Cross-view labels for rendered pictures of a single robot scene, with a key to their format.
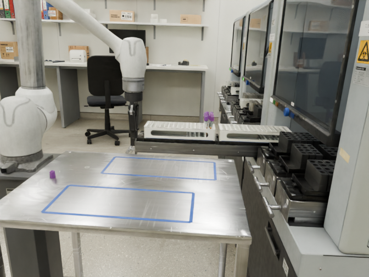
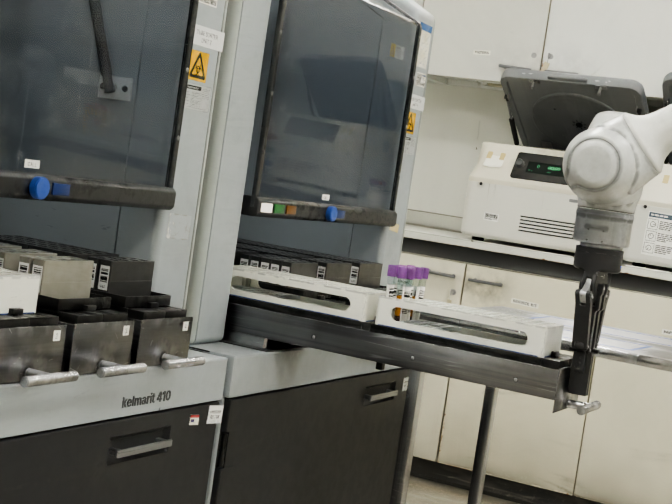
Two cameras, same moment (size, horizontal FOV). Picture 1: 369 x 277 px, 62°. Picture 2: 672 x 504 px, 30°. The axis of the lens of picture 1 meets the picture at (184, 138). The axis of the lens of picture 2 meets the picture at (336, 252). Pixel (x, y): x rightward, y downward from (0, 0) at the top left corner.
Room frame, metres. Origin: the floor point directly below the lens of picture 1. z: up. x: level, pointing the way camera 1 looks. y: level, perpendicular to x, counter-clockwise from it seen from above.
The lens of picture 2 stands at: (3.25, 0.67, 1.05)
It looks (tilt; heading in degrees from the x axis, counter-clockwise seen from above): 3 degrees down; 205
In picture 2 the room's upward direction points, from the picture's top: 8 degrees clockwise
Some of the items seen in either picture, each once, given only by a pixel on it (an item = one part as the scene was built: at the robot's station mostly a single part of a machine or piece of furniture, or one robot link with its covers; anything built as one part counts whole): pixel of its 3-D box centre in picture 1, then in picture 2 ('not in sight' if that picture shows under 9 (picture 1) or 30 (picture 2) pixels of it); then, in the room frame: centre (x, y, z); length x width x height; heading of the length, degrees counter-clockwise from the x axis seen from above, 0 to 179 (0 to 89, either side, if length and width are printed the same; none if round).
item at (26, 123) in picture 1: (18, 123); not in sight; (1.19, 0.67, 0.87); 0.18 x 0.16 x 0.22; 7
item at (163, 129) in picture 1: (179, 132); (467, 328); (1.26, 0.02, 0.83); 0.30 x 0.10 x 0.06; 88
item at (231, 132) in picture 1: (253, 134); (301, 295); (1.26, -0.29, 0.83); 0.30 x 0.10 x 0.06; 88
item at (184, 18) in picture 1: (190, 20); not in sight; (4.61, -0.04, 1.52); 0.29 x 0.22 x 0.12; 87
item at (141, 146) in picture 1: (210, 145); (388, 344); (1.26, -0.12, 0.78); 0.73 x 0.14 x 0.09; 88
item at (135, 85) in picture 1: (133, 84); (602, 229); (1.27, 0.22, 1.03); 0.09 x 0.09 x 0.06
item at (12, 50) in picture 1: (11, 50); not in sight; (4.69, 2.62, 1.03); 0.22 x 0.19 x 0.25; 89
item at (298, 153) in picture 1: (298, 157); (333, 277); (0.95, -0.38, 0.85); 0.12 x 0.02 x 0.06; 178
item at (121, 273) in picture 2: (257, 111); (126, 279); (1.66, -0.40, 0.85); 0.12 x 0.02 x 0.06; 179
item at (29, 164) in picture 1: (20, 158); not in sight; (1.16, 0.67, 0.73); 0.22 x 0.18 x 0.06; 178
